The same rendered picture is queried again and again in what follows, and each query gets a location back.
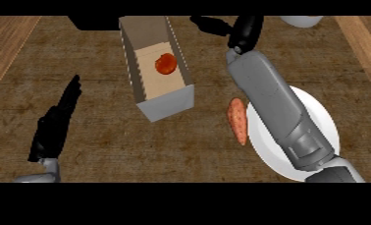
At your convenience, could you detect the black appliance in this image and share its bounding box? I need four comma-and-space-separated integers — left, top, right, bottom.
67, 16, 123, 31

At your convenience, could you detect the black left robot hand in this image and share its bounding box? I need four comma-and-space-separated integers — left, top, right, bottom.
27, 74, 83, 163

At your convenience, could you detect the white plate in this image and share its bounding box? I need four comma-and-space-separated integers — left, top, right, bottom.
245, 84, 340, 183

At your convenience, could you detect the red tomato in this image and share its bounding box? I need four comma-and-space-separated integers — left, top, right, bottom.
154, 52, 180, 76

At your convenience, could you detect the cardboard box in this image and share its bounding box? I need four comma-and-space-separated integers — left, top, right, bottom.
118, 16, 198, 123

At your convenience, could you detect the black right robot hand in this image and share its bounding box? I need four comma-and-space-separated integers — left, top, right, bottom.
189, 15, 267, 55

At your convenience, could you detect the white bowl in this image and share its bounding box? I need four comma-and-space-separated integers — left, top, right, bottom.
279, 16, 326, 28

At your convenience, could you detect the orange sweet potato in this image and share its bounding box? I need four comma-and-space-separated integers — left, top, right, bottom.
227, 96, 249, 146

